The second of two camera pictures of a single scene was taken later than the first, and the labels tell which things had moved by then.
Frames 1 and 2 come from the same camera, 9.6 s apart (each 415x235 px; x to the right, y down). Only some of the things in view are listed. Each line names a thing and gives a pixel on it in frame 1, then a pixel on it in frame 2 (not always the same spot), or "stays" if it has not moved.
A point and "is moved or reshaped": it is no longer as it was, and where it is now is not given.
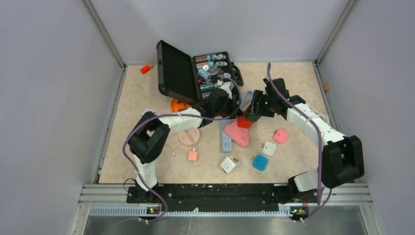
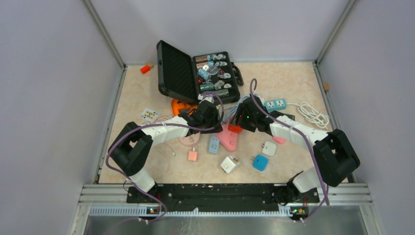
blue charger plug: (260, 162) stays
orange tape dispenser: (176, 106) stays
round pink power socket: (189, 137) stays
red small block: (145, 69) stays
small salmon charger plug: (193, 155) stays
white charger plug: (269, 148) stays
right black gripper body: (264, 102) to (247, 122)
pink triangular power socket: (239, 135) to (228, 139)
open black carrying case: (191, 78) stays
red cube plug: (242, 122) is moved or reshaped
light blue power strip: (226, 141) to (214, 145)
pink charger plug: (280, 136) stays
